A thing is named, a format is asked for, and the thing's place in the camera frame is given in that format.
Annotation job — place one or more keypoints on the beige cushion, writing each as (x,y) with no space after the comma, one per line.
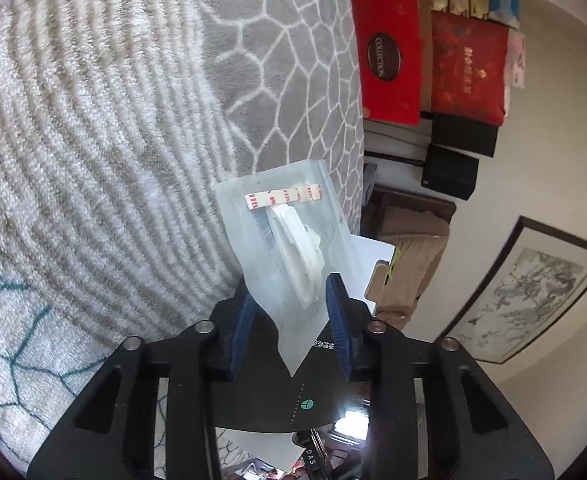
(413,270)

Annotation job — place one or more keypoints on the black booklet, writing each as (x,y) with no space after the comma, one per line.
(273,400)

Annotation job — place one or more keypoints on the red gift box gold print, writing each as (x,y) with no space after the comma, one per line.
(468,65)

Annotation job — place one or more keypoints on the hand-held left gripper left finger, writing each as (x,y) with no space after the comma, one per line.
(239,340)

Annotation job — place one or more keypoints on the brown sofa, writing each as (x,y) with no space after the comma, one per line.
(423,210)

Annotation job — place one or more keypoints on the clear bag with white hook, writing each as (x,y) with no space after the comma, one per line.
(293,240)

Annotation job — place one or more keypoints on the grey white patterned blanket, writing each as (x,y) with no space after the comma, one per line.
(123,135)

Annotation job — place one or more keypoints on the framed ink painting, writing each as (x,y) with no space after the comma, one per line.
(528,295)

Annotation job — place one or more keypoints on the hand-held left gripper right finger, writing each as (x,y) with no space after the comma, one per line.
(338,330)

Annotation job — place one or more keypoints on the cardboard box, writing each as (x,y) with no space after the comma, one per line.
(368,252)

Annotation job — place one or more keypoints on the pink tissue pack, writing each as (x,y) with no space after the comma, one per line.
(516,60)

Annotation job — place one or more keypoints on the red gift box oval label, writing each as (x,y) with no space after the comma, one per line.
(388,60)

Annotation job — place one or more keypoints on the blue white tissue pack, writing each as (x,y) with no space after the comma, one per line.
(504,2)

